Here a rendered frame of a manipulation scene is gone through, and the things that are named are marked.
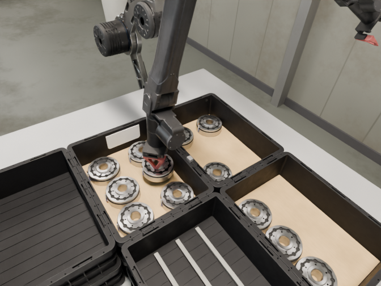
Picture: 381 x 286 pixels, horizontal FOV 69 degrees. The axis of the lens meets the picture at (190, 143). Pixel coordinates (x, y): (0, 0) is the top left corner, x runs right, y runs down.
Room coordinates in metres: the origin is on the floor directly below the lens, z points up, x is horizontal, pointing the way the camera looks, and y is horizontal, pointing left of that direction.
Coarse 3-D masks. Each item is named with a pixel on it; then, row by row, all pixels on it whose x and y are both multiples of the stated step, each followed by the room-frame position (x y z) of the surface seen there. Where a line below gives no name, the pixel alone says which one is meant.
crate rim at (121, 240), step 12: (144, 120) 0.77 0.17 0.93; (108, 132) 0.69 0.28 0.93; (72, 144) 0.62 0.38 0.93; (72, 156) 0.57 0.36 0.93; (180, 156) 0.60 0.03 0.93; (192, 168) 0.55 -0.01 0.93; (84, 180) 0.48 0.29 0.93; (204, 180) 0.51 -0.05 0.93; (204, 192) 0.47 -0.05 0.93; (96, 204) 0.40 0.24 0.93; (108, 216) 0.37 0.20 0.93; (168, 216) 0.38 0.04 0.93; (144, 228) 0.35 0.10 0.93; (120, 240) 0.31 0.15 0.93
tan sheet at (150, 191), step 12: (108, 156) 0.67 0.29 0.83; (120, 156) 0.67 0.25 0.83; (84, 168) 0.61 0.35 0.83; (120, 168) 0.62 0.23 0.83; (132, 168) 0.62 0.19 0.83; (144, 180) 0.57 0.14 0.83; (168, 180) 0.58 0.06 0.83; (180, 180) 0.58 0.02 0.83; (96, 192) 0.51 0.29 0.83; (144, 192) 0.52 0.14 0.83; (156, 192) 0.53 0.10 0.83; (108, 204) 0.47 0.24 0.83; (156, 204) 0.48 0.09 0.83; (156, 216) 0.44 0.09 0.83
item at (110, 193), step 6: (114, 180) 0.54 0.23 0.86; (120, 180) 0.54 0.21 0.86; (126, 180) 0.54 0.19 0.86; (132, 180) 0.55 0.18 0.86; (108, 186) 0.52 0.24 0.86; (114, 186) 0.52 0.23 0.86; (132, 186) 0.52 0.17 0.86; (138, 186) 0.52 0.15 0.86; (108, 192) 0.50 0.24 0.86; (114, 192) 0.49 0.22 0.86; (132, 192) 0.50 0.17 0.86; (108, 198) 0.47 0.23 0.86; (114, 198) 0.48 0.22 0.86; (120, 198) 0.48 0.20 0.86; (126, 198) 0.48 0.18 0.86; (132, 198) 0.48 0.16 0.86
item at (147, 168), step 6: (168, 156) 0.63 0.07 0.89; (144, 162) 0.59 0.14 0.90; (168, 162) 0.60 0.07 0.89; (144, 168) 0.57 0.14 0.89; (150, 168) 0.57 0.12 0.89; (162, 168) 0.58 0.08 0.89; (168, 168) 0.58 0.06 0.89; (150, 174) 0.55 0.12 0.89; (156, 174) 0.55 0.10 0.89; (162, 174) 0.55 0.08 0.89
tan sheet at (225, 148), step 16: (192, 128) 0.86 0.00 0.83; (224, 128) 0.87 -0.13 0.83; (192, 144) 0.76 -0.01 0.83; (208, 144) 0.77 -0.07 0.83; (224, 144) 0.77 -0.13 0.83; (240, 144) 0.78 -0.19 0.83; (208, 160) 0.69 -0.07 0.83; (224, 160) 0.69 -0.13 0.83; (240, 160) 0.70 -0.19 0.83; (256, 160) 0.70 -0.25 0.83
